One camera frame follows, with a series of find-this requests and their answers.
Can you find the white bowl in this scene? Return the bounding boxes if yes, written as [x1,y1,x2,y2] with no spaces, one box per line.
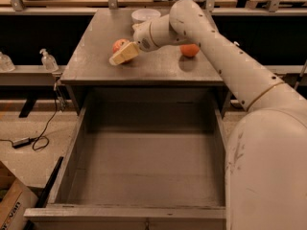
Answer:
[131,9,161,24]

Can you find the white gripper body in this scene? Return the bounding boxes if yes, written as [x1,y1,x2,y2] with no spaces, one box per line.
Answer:
[133,22,154,52]

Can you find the open grey top drawer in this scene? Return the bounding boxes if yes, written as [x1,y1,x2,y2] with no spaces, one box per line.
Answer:
[25,87,226,230]

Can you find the red apple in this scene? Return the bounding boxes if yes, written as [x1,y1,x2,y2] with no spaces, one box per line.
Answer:
[112,38,130,54]

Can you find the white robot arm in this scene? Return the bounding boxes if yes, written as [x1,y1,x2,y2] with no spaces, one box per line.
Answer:
[109,0,307,230]

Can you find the black power adapter with cable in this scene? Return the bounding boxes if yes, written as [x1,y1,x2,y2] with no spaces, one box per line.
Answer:
[1,80,67,151]

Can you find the orange fruit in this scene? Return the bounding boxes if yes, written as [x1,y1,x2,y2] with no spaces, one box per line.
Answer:
[179,44,200,58]

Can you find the cardboard box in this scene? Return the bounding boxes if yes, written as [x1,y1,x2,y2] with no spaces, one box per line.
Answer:
[0,162,37,230]

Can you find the grey cabinet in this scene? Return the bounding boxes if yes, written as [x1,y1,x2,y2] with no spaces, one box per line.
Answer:
[61,9,230,109]

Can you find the clear pump bottle left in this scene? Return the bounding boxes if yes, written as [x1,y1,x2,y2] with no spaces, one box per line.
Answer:
[39,49,59,72]

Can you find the clear glass dome left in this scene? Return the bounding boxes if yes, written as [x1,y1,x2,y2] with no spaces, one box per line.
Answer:
[0,52,15,73]

